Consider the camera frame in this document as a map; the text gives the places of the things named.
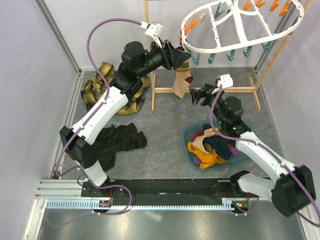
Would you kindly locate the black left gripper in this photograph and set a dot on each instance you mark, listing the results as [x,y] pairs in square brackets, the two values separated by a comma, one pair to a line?
[173,58]

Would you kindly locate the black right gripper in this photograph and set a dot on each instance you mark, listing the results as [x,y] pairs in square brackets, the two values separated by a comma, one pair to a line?
[197,94]

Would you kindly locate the maroon beige striped sock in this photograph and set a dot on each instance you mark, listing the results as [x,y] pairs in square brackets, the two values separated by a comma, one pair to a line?
[183,79]
[198,138]

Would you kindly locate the navy blue sock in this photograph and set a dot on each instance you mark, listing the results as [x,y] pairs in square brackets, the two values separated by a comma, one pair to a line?
[222,148]
[207,128]

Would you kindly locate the mustard yellow sock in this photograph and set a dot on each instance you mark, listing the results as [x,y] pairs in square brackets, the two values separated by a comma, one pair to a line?
[209,159]
[195,150]

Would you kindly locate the maroon purple striped sock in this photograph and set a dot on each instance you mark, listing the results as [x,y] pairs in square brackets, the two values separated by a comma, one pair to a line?
[197,160]
[234,150]

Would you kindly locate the white oval clip hanger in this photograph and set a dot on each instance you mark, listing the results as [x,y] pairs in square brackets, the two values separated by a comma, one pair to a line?
[219,12]

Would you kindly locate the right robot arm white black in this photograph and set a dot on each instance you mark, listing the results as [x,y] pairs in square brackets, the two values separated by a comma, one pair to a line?
[290,188]

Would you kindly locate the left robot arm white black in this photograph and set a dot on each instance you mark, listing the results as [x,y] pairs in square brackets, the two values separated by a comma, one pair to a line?
[137,63]

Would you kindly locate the beige maroon white-striped sock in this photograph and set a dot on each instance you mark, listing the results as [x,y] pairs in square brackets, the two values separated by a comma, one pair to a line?
[180,45]

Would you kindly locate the yellow plaid shirt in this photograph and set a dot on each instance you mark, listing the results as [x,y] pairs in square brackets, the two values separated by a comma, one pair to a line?
[94,88]

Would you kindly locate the black garment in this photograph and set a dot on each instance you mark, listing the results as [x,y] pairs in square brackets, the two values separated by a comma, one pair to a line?
[114,139]

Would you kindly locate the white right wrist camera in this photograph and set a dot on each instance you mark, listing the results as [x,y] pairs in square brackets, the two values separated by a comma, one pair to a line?
[225,81]

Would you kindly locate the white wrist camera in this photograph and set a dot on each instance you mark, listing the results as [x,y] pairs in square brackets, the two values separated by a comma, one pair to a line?
[153,32]
[225,81]

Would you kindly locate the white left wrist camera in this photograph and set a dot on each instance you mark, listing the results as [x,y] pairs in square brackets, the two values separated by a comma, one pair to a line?
[153,32]

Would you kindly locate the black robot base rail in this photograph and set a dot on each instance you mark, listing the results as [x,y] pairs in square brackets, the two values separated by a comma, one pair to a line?
[190,191]

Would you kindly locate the aluminium corner post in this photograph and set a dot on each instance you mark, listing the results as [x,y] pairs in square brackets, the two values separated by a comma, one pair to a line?
[44,9]

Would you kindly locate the white slotted cable duct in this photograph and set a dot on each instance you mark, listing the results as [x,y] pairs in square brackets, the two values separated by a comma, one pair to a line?
[90,204]

